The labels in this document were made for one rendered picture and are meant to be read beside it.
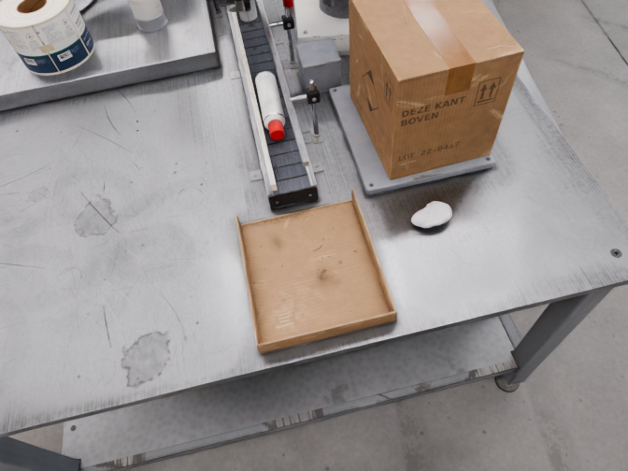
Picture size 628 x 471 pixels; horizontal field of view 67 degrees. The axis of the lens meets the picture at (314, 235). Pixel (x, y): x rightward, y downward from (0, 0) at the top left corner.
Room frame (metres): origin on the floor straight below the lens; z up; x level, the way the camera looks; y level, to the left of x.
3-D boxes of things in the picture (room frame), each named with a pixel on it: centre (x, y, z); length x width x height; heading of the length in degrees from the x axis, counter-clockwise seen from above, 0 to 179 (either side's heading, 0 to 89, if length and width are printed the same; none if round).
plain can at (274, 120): (0.90, 0.06, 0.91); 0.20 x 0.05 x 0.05; 5
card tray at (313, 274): (0.49, 0.01, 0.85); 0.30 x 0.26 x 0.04; 6
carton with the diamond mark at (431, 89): (0.84, -0.28, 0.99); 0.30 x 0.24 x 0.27; 8
